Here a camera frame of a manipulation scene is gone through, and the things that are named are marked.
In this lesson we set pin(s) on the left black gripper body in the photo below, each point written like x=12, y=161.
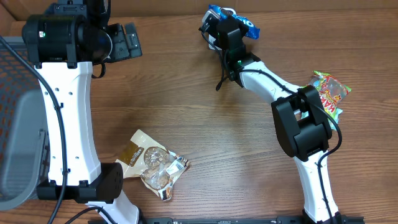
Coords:
x=119, y=50

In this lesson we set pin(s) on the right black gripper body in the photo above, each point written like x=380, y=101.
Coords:
x=244, y=28

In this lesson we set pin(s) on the blue Oreo cookie pack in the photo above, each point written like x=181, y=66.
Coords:
x=224, y=12

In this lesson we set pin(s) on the beige brown cookie bag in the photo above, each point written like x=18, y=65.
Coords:
x=158, y=167

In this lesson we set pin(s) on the mint green wipes pack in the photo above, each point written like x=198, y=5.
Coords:
x=334, y=115

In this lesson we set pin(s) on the Haribo gummy worms bag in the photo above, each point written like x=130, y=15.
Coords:
x=331, y=90

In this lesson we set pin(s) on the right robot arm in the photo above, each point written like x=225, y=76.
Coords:
x=302, y=126

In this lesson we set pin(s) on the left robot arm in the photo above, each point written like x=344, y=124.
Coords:
x=63, y=45

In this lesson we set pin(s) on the white barcode scanner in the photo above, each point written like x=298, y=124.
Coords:
x=212, y=40

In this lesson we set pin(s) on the grey plastic basket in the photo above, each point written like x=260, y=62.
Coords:
x=24, y=135

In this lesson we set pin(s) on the cardboard back wall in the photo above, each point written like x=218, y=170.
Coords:
x=132, y=8

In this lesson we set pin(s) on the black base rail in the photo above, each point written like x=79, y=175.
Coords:
x=278, y=220

